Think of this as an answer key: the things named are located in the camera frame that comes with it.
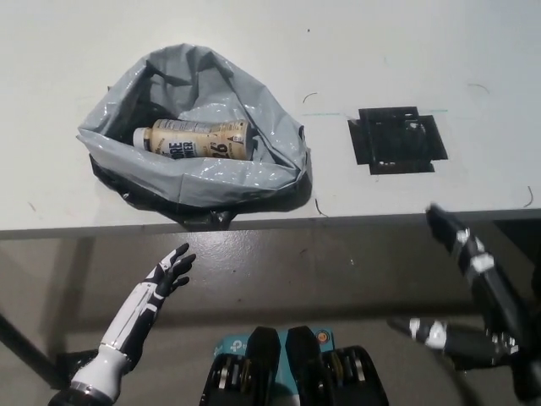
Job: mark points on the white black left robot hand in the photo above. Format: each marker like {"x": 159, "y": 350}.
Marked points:
{"x": 135, "y": 313}

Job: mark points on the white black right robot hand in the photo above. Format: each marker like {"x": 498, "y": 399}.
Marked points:
{"x": 503, "y": 304}

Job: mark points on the beige Core Power protein bottle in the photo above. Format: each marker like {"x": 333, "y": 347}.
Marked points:
{"x": 190, "y": 137}

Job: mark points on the grey plastic bag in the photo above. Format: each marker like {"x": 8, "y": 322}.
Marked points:
{"x": 236, "y": 177}

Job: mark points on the black table leg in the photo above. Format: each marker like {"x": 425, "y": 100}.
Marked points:
{"x": 25, "y": 344}

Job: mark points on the black teal robot body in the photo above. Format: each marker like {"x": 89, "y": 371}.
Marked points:
{"x": 296, "y": 363}

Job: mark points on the black tape square marker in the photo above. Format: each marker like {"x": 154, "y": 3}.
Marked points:
{"x": 397, "y": 141}

